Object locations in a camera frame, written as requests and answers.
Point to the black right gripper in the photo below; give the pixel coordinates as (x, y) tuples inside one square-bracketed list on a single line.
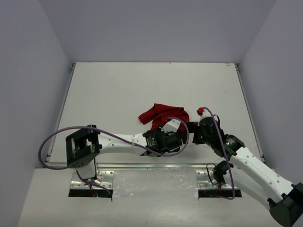
[(193, 130)]

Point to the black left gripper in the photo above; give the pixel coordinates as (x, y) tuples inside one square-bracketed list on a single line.
[(173, 138)]

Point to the red t shirt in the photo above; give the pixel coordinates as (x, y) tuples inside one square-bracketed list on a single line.
[(159, 114)]

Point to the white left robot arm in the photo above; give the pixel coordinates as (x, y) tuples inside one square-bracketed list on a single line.
[(84, 145)]

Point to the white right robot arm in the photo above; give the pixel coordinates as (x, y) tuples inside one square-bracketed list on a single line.
[(282, 198)]

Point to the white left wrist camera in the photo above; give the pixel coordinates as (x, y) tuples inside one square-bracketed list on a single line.
[(171, 126)]

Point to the right aluminium base plate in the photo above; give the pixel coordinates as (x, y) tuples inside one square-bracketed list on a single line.
[(206, 182)]

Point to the aluminium base plate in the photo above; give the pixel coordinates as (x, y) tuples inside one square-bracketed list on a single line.
[(206, 182), (104, 179)]

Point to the left aluminium base plate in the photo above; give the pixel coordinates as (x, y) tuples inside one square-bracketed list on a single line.
[(104, 179)]

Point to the left side table rail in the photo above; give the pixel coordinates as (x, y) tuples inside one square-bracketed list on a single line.
[(65, 94)]

